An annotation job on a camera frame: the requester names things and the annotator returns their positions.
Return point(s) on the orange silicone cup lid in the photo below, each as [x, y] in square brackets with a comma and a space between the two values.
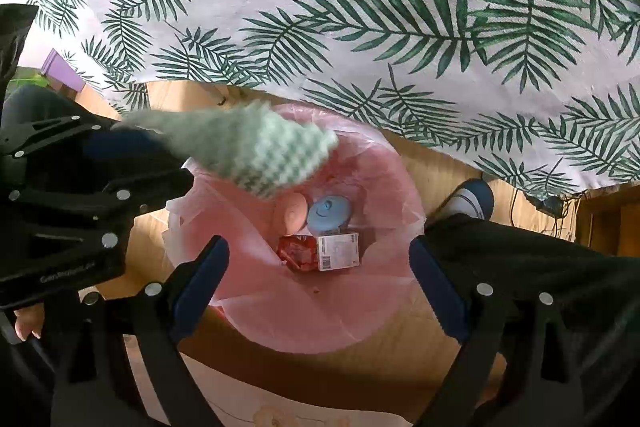
[292, 212]

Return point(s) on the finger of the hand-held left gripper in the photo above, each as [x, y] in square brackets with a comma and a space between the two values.
[120, 199]
[120, 144]

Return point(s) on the person's right leg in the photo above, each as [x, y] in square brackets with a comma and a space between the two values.
[540, 267]

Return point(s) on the purple plastic container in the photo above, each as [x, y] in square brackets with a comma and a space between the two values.
[62, 72]

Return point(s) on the waste bin with pink liner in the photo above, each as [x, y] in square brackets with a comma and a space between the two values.
[310, 307]

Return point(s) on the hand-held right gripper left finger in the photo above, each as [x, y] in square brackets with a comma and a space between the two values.
[200, 277]

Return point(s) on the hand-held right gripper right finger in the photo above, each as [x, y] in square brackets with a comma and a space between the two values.
[440, 287]

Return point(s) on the white box with barcode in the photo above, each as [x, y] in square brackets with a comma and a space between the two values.
[337, 252]

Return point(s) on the green white zigzag sponge cloth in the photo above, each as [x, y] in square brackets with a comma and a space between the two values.
[250, 147]

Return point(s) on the blue silicone cup lid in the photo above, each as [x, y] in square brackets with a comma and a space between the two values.
[327, 214]

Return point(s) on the red snack packet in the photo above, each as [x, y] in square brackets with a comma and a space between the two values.
[297, 252]

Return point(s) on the wooden side cabinet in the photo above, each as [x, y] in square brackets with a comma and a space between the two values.
[607, 222]

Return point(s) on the blue white shoe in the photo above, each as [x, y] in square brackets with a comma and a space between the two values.
[470, 199]

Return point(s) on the person's left hand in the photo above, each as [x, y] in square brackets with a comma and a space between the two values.
[29, 322]

